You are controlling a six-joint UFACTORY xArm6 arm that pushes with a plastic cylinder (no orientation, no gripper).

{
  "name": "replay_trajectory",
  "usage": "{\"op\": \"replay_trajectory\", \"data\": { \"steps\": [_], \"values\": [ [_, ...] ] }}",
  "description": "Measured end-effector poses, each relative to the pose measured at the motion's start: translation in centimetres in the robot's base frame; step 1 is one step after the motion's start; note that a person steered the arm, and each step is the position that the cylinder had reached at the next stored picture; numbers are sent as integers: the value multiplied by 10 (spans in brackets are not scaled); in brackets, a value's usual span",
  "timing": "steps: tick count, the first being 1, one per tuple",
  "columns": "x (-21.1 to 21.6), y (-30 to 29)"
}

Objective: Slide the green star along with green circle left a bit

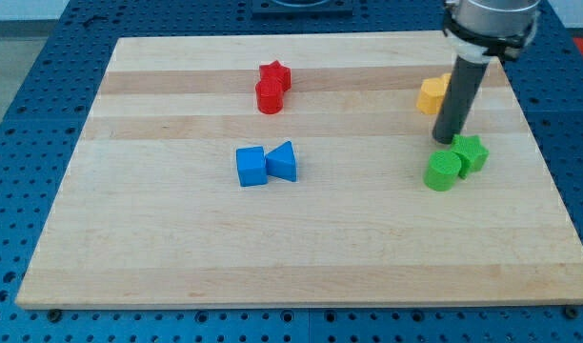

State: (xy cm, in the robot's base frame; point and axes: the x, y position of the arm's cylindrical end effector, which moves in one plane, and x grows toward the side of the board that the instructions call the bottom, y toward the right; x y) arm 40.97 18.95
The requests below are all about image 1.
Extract red cylinder block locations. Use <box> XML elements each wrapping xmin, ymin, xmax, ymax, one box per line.
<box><xmin>255</xmin><ymin>78</ymin><xmax>284</xmax><ymax>114</ymax></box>

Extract yellow block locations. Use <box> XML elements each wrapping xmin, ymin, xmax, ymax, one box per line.
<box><xmin>416</xmin><ymin>73</ymin><xmax>452</xmax><ymax>115</ymax></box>

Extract blue triangle block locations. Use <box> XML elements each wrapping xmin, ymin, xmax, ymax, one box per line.
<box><xmin>265</xmin><ymin>141</ymin><xmax>297</xmax><ymax>182</ymax></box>

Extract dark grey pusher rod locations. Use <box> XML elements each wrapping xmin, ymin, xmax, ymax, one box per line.
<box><xmin>432</xmin><ymin>57</ymin><xmax>488</xmax><ymax>145</ymax></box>

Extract light wooden board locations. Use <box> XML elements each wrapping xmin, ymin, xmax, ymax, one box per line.
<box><xmin>16</xmin><ymin>31</ymin><xmax>583</xmax><ymax>310</ymax></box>

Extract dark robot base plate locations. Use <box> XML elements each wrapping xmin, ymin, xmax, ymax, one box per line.
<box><xmin>249</xmin><ymin>0</ymin><xmax>354</xmax><ymax>17</ymax></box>

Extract green star block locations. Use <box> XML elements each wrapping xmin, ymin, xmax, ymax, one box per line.
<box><xmin>450</xmin><ymin>134</ymin><xmax>490</xmax><ymax>179</ymax></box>

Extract blue cube block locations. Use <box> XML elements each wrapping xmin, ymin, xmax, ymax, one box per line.
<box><xmin>235</xmin><ymin>146</ymin><xmax>268</xmax><ymax>187</ymax></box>

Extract green cylinder block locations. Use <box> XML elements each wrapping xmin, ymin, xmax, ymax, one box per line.
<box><xmin>423</xmin><ymin>151</ymin><xmax>462</xmax><ymax>192</ymax></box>

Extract red star block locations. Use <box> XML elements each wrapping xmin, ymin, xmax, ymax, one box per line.
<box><xmin>259</xmin><ymin>60</ymin><xmax>292</xmax><ymax>91</ymax></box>

